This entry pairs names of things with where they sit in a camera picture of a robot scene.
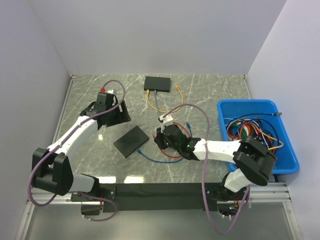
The blue plastic bin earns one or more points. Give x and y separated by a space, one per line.
260 119

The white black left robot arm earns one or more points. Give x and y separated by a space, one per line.
51 166

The aluminium frame rail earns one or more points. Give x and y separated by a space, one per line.
271 193

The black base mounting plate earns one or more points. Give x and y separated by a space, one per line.
213 191

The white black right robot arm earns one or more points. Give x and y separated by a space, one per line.
254 161

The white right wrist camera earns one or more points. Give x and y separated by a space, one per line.
165 121

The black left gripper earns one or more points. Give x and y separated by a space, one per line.
123 116

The black network switch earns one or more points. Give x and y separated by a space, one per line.
159 84
131 141

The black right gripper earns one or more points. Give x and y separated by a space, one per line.
159 140

